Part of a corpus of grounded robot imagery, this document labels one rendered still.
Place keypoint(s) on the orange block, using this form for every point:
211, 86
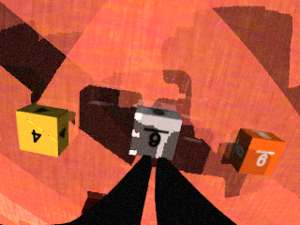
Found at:
256, 152

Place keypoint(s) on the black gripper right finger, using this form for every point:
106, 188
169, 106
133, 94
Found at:
178, 202

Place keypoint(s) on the yellow block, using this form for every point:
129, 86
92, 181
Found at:
42, 129

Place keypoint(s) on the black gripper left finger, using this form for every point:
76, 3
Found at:
124, 203

